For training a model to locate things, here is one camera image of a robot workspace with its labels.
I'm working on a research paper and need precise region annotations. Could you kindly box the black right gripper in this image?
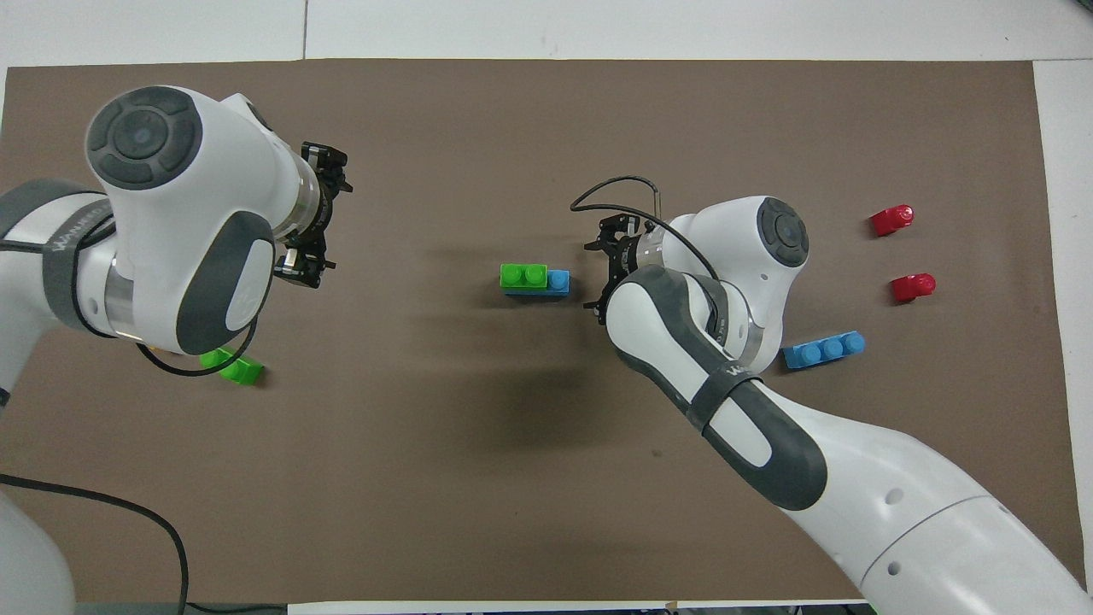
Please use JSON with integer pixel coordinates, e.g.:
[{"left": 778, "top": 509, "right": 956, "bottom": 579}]
[{"left": 582, "top": 214, "right": 651, "bottom": 325}]

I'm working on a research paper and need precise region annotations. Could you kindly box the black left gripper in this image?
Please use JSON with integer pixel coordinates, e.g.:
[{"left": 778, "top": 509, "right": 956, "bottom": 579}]
[{"left": 273, "top": 141, "right": 354, "bottom": 291}]

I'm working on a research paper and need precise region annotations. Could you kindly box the blue three-stud toy brick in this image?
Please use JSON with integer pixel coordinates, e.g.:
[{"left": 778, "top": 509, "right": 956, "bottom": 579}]
[
  {"left": 782, "top": 331, "right": 867, "bottom": 371},
  {"left": 502, "top": 269, "right": 571, "bottom": 298}
]

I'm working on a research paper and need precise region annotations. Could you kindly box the green two-stud toy brick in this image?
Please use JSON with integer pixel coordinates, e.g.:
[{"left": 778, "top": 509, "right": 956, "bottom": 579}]
[
  {"left": 200, "top": 346, "right": 266, "bottom": 387},
  {"left": 500, "top": 263, "right": 549, "bottom": 291}
]

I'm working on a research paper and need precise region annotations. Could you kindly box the brown paper table mat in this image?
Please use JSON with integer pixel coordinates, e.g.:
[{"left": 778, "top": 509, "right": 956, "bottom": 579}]
[{"left": 0, "top": 58, "right": 1090, "bottom": 603}]

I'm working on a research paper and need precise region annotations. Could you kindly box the small red toy brick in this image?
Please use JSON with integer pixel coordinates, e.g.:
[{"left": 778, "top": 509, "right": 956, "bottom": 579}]
[
  {"left": 870, "top": 205, "right": 915, "bottom": 238},
  {"left": 891, "top": 273, "right": 938, "bottom": 304}
]

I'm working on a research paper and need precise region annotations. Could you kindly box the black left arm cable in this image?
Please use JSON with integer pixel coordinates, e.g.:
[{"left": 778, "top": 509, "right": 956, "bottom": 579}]
[{"left": 0, "top": 214, "right": 259, "bottom": 615}]

